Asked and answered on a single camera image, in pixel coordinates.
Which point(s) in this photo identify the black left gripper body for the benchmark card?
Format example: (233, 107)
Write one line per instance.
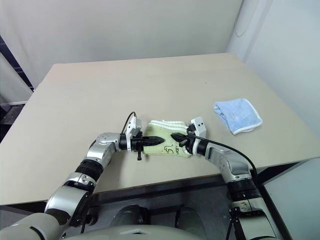
(137, 143)

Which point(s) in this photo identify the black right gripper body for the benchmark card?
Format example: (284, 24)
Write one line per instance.
(190, 142)

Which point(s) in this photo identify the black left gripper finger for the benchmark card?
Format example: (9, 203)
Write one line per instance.
(153, 139)
(153, 144)

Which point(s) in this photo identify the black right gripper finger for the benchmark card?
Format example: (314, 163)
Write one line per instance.
(178, 138)
(189, 130)

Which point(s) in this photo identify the green towel with white trim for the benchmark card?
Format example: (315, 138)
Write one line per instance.
(160, 130)

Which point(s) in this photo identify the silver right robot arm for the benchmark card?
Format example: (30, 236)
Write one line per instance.
(230, 162)

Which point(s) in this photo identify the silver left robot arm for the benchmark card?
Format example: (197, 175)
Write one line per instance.
(102, 145)

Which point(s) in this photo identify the blue cloth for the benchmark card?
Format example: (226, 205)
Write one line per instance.
(237, 112)

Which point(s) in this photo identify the dark rounded shape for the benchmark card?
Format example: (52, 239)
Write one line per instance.
(130, 215)

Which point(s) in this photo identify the black caster wheel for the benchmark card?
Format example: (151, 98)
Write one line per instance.
(91, 220)

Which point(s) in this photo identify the light grey robot torso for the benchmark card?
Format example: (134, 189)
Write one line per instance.
(155, 233)

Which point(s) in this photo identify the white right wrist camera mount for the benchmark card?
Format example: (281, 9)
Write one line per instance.
(199, 125)

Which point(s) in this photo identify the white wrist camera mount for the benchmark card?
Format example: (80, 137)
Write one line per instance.
(199, 125)
(133, 126)

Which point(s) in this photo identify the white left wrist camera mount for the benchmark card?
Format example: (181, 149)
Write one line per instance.
(133, 126)

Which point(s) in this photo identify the black table frame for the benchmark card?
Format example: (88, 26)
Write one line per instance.
(162, 188)

